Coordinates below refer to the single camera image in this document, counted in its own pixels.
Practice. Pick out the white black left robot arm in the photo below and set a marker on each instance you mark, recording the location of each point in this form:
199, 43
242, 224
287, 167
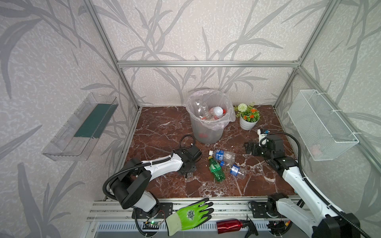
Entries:
128, 186

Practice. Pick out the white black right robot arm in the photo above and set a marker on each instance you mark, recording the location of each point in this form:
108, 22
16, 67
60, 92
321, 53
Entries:
324, 219

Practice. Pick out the green soda bottle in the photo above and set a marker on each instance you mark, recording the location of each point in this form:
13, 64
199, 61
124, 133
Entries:
216, 169

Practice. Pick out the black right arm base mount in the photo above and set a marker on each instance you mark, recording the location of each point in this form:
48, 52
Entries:
268, 208

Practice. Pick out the green black work glove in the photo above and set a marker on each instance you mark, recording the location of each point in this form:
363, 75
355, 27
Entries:
189, 217

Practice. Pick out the green circuit board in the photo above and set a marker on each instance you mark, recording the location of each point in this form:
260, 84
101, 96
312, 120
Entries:
151, 225

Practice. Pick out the clear acrylic wall shelf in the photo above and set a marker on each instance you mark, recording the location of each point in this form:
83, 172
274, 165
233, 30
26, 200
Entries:
78, 137

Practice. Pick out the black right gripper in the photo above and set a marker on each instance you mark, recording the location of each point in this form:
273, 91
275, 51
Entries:
256, 148

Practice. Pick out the clear bottle red white label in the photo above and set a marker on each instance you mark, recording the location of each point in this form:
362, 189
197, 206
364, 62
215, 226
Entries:
201, 110

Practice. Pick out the aluminium frame rails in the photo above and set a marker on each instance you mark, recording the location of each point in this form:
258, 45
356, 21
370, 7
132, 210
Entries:
264, 52

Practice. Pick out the clear bottle blue label large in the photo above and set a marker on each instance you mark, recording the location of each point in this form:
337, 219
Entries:
222, 155

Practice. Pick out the grey mesh waste bin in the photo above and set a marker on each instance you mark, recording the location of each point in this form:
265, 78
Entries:
207, 131

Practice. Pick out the white pot artificial flowers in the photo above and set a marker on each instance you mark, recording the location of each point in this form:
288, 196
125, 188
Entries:
248, 115

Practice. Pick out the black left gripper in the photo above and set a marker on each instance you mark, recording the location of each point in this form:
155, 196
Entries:
190, 166

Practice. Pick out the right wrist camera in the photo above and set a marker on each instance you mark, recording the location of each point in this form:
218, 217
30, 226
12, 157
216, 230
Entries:
263, 133

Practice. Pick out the red spray bottle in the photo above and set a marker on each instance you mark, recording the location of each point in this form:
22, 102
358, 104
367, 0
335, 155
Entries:
234, 225

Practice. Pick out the clear plastic bin liner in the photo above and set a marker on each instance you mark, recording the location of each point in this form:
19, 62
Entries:
229, 114

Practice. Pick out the grey bottle red label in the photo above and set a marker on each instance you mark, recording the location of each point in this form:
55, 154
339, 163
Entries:
217, 112

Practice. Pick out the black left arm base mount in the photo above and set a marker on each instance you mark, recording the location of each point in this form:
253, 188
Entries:
161, 211

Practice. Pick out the white wire wall basket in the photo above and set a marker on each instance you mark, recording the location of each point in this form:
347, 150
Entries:
323, 131

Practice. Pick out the crushed bottle blue label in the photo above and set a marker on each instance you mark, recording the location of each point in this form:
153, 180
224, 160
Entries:
237, 171

